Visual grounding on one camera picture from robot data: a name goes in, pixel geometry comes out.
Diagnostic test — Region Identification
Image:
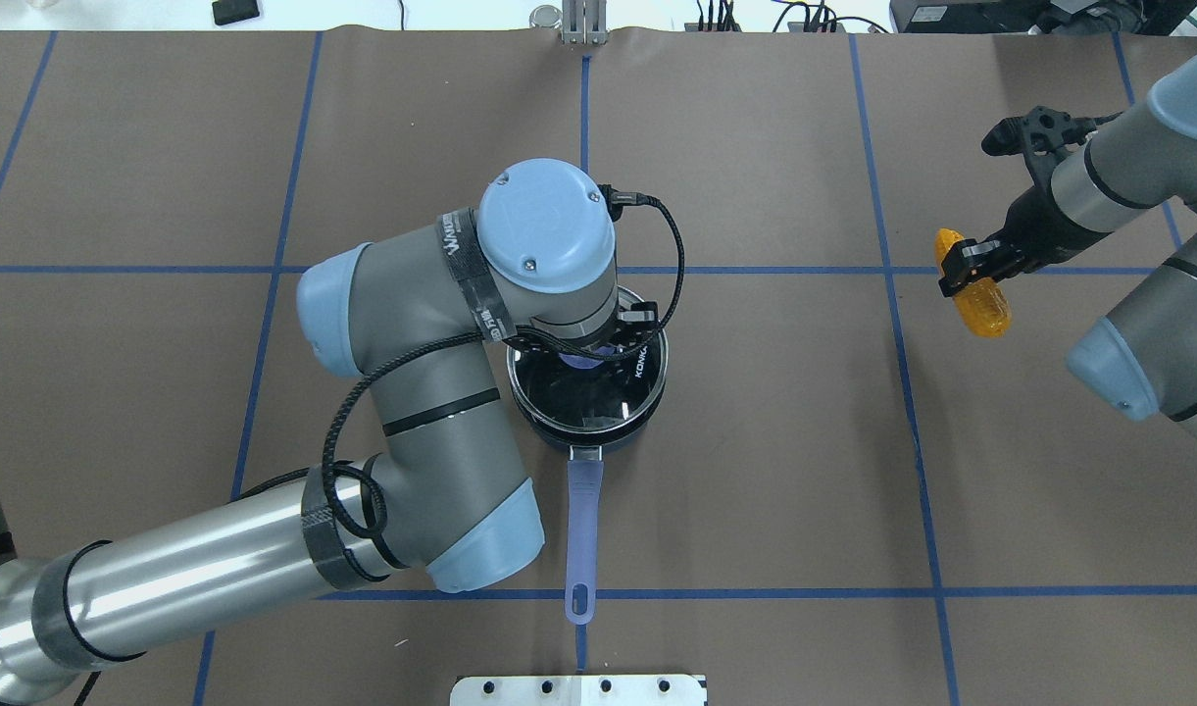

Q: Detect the black monitor base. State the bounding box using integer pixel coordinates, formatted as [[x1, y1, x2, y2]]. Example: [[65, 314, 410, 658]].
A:
[[888, 1, 1197, 36]]

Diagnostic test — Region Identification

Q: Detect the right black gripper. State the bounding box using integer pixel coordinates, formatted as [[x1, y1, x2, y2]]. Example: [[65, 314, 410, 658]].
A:
[[938, 106, 1088, 298]]

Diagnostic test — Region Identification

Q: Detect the small black box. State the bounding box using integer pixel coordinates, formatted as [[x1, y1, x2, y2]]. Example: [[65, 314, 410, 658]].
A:
[[209, 0, 261, 28]]

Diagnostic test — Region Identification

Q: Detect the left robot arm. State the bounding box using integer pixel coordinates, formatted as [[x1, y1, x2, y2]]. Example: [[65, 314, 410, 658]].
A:
[[0, 158, 673, 705]]

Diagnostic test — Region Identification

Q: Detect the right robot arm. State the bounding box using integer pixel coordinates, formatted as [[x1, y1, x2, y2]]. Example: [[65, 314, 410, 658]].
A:
[[934, 53, 1197, 443]]

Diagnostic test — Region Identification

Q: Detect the small metal cylinder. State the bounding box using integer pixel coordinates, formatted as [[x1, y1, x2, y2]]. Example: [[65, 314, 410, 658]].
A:
[[529, 4, 564, 28]]

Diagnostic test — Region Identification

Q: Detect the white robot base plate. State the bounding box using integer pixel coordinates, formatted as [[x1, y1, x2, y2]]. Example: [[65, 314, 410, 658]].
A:
[[449, 674, 710, 705]]

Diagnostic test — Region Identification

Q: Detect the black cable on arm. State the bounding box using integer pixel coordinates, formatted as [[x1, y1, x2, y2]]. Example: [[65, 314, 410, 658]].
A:
[[322, 184, 687, 540]]

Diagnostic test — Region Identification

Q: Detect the glass pot lid blue knob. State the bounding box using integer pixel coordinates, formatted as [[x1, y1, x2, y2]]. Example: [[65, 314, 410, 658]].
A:
[[505, 331, 670, 446]]

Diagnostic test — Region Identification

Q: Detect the aluminium frame post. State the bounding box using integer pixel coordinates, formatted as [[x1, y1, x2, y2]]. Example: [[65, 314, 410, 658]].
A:
[[561, 0, 610, 45]]

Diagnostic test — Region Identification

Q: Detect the yellow corn cob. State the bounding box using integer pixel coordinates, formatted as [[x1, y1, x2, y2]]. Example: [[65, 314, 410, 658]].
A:
[[934, 229, 1011, 337]]

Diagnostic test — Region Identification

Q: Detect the dark blue saucepan with handle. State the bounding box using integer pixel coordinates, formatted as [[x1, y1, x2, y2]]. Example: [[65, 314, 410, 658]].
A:
[[508, 290, 670, 627]]

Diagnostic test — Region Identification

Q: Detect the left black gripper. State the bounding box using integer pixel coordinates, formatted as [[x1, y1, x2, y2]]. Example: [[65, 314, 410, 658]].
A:
[[505, 294, 660, 365]]

